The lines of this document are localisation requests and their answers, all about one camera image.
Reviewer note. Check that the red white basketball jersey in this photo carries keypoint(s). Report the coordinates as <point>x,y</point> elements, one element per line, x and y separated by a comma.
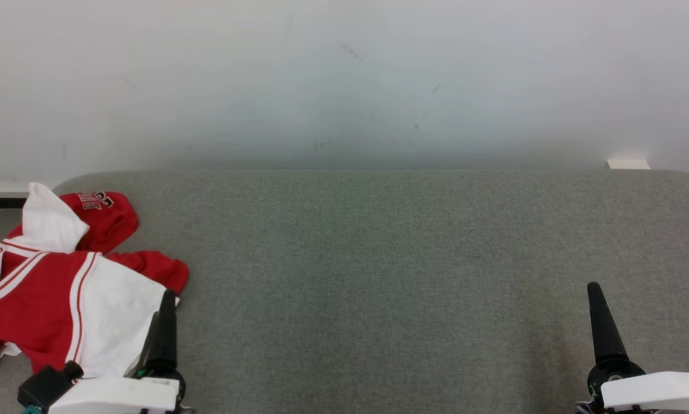
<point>34,299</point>

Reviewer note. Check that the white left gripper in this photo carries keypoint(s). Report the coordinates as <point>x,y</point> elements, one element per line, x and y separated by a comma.
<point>120,397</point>

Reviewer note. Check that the grey fabric sofa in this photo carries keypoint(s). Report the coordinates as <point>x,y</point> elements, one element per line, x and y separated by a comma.
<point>378,259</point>

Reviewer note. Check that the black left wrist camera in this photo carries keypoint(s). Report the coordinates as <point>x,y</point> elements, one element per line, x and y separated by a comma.
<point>45,385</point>

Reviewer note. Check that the red shorts with white band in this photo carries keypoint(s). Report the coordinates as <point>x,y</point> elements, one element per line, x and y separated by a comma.
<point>108,224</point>

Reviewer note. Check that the small white wall block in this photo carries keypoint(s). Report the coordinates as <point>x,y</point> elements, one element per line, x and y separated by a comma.
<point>628,164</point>

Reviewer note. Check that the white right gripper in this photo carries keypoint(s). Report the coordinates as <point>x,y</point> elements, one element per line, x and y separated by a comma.
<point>654,391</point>

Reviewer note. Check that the white wall baseboard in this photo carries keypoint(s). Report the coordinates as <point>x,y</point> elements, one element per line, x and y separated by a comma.
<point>2,192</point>

